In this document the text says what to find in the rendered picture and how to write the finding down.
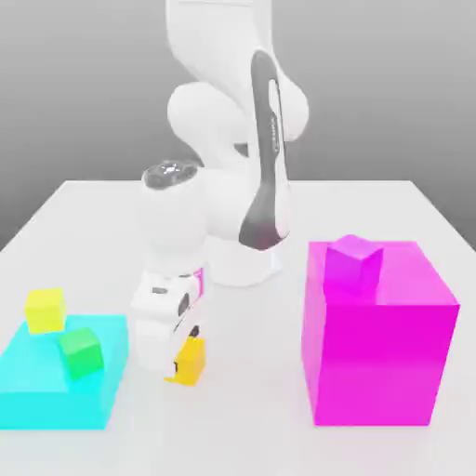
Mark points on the small orange cube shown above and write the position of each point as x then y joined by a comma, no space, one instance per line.
190,360

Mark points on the large cyan box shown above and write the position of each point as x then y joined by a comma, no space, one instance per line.
55,394

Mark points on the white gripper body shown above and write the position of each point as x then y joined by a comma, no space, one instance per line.
154,344

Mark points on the small purple cube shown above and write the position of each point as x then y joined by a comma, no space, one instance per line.
351,267

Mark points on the large magenta box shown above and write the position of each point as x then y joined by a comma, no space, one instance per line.
379,353

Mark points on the small yellow cube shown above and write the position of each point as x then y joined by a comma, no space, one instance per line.
45,309

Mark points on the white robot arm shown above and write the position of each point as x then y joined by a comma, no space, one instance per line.
219,122

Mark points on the small green cube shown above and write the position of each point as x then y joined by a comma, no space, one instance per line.
81,353

